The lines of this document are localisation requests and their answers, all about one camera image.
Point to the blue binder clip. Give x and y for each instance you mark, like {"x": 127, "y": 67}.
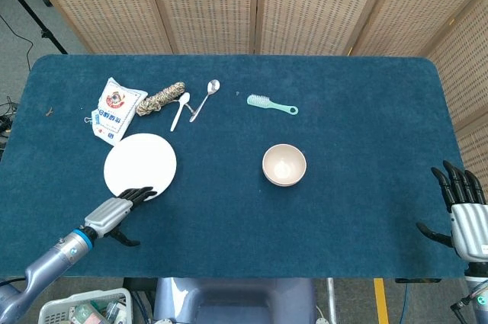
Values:
{"x": 95, "y": 117}

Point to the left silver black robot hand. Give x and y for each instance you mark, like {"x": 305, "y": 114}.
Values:
{"x": 106, "y": 213}

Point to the white printed food bag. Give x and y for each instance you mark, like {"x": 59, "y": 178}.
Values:
{"x": 114, "y": 110}

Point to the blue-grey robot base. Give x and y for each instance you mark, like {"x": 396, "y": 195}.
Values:
{"x": 236, "y": 301}

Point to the black tripod stand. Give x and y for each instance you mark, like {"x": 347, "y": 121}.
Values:
{"x": 38, "y": 23}

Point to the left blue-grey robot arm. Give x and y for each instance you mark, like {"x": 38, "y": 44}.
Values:
{"x": 49, "y": 259}

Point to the white plastic basket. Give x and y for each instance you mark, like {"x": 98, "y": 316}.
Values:
{"x": 57, "y": 312}

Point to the teal tablecloth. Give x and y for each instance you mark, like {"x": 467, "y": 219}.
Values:
{"x": 343, "y": 206}

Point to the metal spoon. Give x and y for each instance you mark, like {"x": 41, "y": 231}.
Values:
{"x": 214, "y": 86}

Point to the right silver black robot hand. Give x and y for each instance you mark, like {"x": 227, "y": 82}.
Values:
{"x": 470, "y": 225}

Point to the green scrubbing brush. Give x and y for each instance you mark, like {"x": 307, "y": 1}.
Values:
{"x": 259, "y": 100}

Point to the white metal pole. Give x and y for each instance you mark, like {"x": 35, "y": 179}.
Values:
{"x": 331, "y": 301}

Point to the wicker folding screen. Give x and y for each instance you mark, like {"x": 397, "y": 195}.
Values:
{"x": 209, "y": 4}

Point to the white plastic spoon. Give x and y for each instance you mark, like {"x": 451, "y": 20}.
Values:
{"x": 184, "y": 99}

